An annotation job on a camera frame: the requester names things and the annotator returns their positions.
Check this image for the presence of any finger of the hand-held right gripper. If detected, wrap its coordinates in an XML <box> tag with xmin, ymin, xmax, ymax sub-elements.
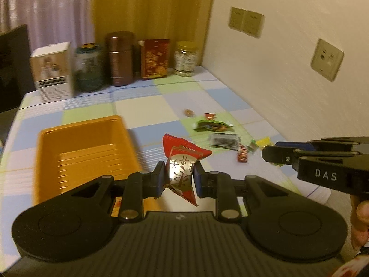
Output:
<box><xmin>262</xmin><ymin>145</ymin><xmax>302</xmax><ymax>174</ymax></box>
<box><xmin>275</xmin><ymin>136</ymin><xmax>369</xmax><ymax>157</ymax></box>

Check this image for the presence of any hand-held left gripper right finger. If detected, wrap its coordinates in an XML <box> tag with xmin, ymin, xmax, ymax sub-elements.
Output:
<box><xmin>193</xmin><ymin>162</ymin><xmax>292</xmax><ymax>223</ymax></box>

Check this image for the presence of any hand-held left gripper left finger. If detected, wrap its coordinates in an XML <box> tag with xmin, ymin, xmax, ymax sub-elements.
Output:
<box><xmin>69</xmin><ymin>162</ymin><xmax>167</xmax><ymax>223</ymax></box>

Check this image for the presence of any red silver snack packet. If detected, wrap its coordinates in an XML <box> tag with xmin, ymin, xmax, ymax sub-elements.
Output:
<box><xmin>162</xmin><ymin>133</ymin><xmax>213</xmax><ymax>207</ymax></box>

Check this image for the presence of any red candy wrapper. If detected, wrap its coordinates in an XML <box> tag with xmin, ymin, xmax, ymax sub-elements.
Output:
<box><xmin>237</xmin><ymin>145</ymin><xmax>250</xmax><ymax>164</ymax></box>

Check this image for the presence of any silver black snack packet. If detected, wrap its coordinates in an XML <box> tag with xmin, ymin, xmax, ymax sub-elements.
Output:
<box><xmin>208</xmin><ymin>132</ymin><xmax>241</xmax><ymax>151</ymax></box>

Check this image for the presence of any green snack packet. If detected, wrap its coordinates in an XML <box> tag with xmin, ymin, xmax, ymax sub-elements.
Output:
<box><xmin>193</xmin><ymin>119</ymin><xmax>235</xmax><ymax>133</ymax></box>

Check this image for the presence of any orange plastic tray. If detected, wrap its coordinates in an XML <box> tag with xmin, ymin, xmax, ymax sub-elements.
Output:
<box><xmin>32</xmin><ymin>115</ymin><xmax>161</xmax><ymax>219</ymax></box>

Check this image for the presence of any person's right hand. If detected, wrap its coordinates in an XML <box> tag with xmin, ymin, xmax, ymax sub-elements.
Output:
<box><xmin>350</xmin><ymin>201</ymin><xmax>369</xmax><ymax>249</ymax></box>

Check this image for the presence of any yellow snack packet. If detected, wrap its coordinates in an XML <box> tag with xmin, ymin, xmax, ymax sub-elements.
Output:
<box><xmin>256</xmin><ymin>138</ymin><xmax>273</xmax><ymax>151</ymax></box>

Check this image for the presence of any red white cloth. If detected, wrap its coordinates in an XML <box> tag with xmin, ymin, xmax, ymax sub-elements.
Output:
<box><xmin>336</xmin><ymin>250</ymin><xmax>369</xmax><ymax>277</ymax></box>

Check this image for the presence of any red gold box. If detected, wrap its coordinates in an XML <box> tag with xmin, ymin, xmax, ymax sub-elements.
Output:
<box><xmin>140</xmin><ymin>39</ymin><xmax>171</xmax><ymax>81</ymax></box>

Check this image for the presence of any clear jar yellow lid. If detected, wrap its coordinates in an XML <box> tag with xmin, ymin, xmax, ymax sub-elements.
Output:
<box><xmin>173</xmin><ymin>41</ymin><xmax>199</xmax><ymax>78</ymax></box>

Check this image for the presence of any brown metal canister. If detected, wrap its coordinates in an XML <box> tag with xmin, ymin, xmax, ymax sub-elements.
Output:
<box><xmin>104</xmin><ymin>31</ymin><xmax>136</xmax><ymax>87</ymax></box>

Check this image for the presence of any green glass jar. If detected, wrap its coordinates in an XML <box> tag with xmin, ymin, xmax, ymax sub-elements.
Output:
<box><xmin>74</xmin><ymin>43</ymin><xmax>105</xmax><ymax>92</ymax></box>

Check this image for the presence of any white cardboard box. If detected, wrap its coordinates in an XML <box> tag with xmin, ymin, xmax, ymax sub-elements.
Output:
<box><xmin>29</xmin><ymin>42</ymin><xmax>76</xmax><ymax>104</ymax></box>

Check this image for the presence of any black monitor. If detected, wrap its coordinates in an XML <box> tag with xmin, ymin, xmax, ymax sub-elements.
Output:
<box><xmin>0</xmin><ymin>24</ymin><xmax>36</xmax><ymax>114</ymax></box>

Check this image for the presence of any pale curtain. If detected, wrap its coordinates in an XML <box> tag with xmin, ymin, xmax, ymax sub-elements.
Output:
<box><xmin>0</xmin><ymin>0</ymin><xmax>96</xmax><ymax>51</ymax></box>

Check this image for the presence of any beige round-port wall socket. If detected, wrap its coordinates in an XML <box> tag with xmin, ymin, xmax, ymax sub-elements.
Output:
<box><xmin>309</xmin><ymin>38</ymin><xmax>345</xmax><ymax>82</ymax></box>

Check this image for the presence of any wooden wall panel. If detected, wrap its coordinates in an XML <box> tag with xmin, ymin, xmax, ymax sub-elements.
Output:
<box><xmin>92</xmin><ymin>0</ymin><xmax>217</xmax><ymax>67</ymax></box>

